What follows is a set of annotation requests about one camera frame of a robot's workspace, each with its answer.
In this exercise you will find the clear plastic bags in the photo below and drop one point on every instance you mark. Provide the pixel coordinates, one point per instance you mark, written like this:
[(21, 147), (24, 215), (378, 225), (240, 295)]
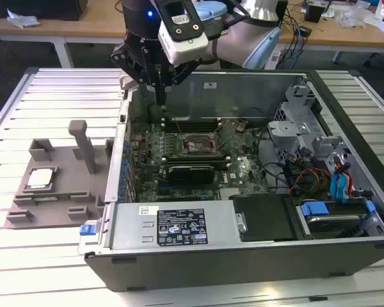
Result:
[(355, 14)]

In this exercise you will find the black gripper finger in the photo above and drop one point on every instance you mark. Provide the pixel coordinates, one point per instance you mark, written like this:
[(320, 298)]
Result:
[(131, 64), (182, 72)]

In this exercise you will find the green motherboard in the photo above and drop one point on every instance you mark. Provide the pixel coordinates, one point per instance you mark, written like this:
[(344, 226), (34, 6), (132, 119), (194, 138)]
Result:
[(243, 166)]

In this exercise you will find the RAM slot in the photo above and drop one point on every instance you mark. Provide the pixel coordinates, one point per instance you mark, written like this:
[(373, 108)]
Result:
[(192, 126), (192, 119), (192, 122), (192, 130), (195, 159), (195, 155), (220, 162)]

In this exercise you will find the blue case latch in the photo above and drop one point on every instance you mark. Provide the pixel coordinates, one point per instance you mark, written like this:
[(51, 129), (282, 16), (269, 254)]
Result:
[(86, 230)]

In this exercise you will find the black graphics card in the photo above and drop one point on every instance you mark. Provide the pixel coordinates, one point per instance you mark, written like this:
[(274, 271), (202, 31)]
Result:
[(188, 175)]

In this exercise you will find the tall black box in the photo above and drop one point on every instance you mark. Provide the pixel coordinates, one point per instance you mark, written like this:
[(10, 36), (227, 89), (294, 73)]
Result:
[(283, 9)]

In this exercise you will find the small silver chipset heatsink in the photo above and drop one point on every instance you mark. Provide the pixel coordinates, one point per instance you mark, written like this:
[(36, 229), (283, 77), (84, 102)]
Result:
[(229, 192)]

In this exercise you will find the hard disk in blue carrier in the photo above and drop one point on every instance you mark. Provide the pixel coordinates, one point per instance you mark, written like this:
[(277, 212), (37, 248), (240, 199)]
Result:
[(315, 209)]

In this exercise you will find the grey parts rack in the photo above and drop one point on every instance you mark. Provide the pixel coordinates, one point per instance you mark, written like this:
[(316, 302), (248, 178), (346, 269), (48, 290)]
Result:
[(67, 179)]

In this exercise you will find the grey case latch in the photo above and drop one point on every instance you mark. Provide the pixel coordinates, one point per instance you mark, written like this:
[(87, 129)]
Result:
[(126, 83)]

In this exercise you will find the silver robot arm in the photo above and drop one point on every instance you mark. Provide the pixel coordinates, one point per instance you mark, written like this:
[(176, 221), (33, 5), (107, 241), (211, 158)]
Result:
[(230, 44)]

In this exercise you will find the silver power supply unit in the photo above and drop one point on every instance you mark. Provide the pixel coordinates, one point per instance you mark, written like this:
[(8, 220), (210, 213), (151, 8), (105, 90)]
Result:
[(128, 224)]

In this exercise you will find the silver CPU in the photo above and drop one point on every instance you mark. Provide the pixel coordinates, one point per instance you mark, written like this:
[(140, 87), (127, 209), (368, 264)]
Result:
[(40, 176)]

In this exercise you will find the wide black monitor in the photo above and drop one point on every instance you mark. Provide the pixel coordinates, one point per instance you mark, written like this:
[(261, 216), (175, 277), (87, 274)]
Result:
[(51, 8)]

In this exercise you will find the wooden desk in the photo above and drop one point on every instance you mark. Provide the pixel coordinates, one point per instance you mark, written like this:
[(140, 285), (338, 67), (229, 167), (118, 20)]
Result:
[(83, 25)]

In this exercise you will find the black plastic shroud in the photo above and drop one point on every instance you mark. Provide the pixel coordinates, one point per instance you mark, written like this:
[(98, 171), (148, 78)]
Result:
[(265, 217)]

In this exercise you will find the small black bin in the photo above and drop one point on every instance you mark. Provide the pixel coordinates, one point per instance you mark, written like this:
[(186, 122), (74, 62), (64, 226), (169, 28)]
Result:
[(314, 14)]

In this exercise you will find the black power adapter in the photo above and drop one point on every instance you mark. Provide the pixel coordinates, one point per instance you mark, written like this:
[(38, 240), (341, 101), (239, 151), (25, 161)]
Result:
[(305, 31)]

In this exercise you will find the black round case speaker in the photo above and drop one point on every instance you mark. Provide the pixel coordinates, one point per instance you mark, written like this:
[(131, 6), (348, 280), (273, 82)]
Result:
[(154, 112)]

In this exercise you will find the white crumpled paper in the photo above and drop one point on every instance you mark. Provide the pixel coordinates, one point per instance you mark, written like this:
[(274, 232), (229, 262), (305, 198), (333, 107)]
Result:
[(20, 20)]

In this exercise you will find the CPU socket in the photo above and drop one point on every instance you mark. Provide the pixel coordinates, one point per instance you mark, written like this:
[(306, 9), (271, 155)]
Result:
[(198, 140)]

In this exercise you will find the dark grey PC case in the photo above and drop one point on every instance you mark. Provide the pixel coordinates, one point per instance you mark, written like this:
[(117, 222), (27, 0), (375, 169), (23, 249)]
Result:
[(211, 272)]

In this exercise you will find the silver metal drive cage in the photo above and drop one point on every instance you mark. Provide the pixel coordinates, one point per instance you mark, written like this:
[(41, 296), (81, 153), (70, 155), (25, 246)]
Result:
[(286, 131)]

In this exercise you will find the white labelled tag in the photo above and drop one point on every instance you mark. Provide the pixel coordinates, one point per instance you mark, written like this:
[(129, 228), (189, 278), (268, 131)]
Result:
[(275, 60)]

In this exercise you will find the green RAM stick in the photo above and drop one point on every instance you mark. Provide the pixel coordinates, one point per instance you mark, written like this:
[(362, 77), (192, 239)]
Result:
[(62, 195)]

